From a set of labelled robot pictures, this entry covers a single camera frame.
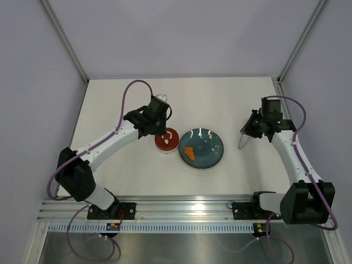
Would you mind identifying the orange fried food piece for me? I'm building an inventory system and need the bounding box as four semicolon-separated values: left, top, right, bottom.
184;146;195;161

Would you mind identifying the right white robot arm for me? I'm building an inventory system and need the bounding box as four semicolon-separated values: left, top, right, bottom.
240;96;336;227

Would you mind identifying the left aluminium frame post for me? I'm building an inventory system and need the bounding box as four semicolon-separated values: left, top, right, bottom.
38;0;89;85

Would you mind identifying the aluminium frame post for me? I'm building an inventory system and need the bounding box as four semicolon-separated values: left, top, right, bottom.
38;0;89;85
277;0;329;85

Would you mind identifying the right aluminium frame post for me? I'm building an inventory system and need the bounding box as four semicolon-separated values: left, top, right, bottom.
277;0;329;85

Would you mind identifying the red round lid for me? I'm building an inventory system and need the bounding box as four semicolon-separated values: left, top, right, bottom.
155;128;179;150

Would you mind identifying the slotted white cable duct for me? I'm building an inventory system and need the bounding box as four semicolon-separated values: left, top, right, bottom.
48;222;254;234

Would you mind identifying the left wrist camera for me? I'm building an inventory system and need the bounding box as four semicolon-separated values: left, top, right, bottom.
156;94;168;102

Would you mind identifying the black mount plate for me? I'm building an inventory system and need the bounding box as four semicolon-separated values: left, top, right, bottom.
87;202;136;220
231;202;272;220

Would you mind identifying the right side aluminium rail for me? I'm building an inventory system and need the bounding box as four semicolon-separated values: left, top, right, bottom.
274;79;321;200

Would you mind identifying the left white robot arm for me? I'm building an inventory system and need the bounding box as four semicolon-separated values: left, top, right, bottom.
54;96;172;219

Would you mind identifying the round steel lunch box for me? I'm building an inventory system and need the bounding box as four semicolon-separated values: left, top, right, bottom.
156;146;178;155

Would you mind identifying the left black mount plate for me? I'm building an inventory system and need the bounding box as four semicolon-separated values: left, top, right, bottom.
87;202;136;220

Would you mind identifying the blue ceramic plate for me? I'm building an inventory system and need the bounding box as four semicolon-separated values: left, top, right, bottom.
178;128;224;169

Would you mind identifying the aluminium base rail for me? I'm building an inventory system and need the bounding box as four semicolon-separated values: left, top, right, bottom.
36;195;251;222

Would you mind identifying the right black mount plate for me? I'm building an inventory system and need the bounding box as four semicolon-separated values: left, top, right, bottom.
231;202;272;220

